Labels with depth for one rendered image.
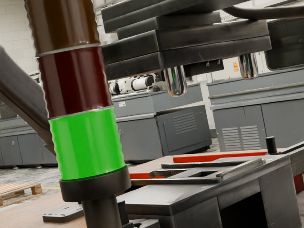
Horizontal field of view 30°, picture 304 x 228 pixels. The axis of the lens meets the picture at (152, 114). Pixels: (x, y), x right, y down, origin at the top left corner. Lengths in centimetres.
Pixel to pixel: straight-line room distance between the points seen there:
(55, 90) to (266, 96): 591
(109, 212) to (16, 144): 1054
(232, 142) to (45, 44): 632
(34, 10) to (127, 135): 771
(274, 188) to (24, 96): 45
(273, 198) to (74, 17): 38
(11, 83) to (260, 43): 43
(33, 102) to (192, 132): 702
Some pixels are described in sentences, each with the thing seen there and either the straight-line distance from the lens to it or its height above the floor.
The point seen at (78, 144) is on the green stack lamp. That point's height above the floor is 107.
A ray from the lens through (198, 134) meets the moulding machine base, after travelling 799.
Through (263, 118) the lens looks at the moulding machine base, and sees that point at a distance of 627.
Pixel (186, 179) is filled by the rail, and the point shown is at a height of 99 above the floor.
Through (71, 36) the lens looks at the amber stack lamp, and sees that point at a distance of 31.
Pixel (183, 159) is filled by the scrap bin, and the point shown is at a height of 96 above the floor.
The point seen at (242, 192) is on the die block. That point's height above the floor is 97.
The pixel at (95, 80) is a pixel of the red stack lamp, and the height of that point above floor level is 110.
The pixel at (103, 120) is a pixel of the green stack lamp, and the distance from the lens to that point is 31.
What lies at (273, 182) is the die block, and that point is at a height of 96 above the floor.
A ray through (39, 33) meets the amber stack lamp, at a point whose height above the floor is 113.
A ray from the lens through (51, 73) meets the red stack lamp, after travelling 31.
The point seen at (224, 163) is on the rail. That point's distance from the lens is 65.
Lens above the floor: 109
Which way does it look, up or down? 3 degrees down
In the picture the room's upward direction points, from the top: 11 degrees counter-clockwise
